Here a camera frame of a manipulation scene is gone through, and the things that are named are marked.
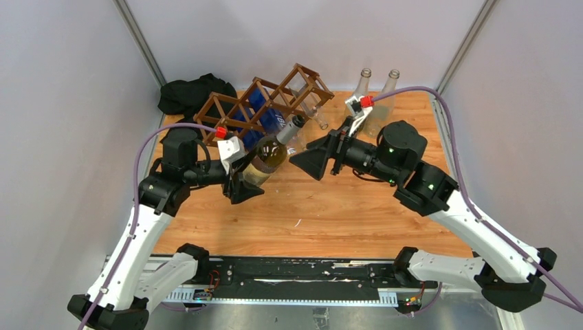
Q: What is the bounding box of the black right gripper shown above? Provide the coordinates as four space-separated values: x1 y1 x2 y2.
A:
288 115 399 184

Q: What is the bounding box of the dark green wine bottle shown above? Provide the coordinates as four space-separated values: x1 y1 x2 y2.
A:
242 115 306 187

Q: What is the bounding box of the brown wooden wine rack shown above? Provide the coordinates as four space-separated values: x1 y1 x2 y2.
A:
192 63 334 147

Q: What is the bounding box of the clear plain glass bottle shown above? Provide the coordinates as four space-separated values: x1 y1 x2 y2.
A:
363 69 400 138

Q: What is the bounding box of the clear bottle with black label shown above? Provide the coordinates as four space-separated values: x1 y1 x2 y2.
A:
342 67 373 138

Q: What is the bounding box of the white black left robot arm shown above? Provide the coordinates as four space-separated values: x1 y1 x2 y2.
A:
67 124 263 329

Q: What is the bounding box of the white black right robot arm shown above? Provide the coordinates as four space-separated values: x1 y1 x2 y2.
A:
290 120 556 313

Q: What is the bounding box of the blue clear bottle lower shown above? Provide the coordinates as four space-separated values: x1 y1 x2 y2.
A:
230 107 267 151

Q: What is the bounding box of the blue clear bottle lettered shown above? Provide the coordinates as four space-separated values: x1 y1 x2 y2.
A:
248 89 305 155

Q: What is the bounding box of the small clear bottle in rack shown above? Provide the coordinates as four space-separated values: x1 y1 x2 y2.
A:
300 92 329 130

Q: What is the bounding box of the black cloth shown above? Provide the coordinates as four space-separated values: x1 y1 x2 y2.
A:
157 73 237 122

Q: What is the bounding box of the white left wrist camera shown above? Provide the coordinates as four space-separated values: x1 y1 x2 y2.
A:
217 136 246 174

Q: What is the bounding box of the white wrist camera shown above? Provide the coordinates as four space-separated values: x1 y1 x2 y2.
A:
217 136 246 174
345 95 375 137

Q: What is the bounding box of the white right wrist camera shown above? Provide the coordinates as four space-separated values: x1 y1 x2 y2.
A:
345 95 375 137

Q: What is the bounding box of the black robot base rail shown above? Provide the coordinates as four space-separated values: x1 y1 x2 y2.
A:
155 254 441 306

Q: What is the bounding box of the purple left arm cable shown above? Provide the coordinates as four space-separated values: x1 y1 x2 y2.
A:
76 122 228 330

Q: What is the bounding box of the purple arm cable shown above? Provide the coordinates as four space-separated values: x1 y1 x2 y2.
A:
76 122 228 330
362 86 583 313

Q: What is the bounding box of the aluminium table edge rail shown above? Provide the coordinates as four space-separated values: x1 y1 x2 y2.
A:
431 90 473 208

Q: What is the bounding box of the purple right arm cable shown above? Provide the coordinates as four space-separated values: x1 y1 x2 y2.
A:
362 86 583 313

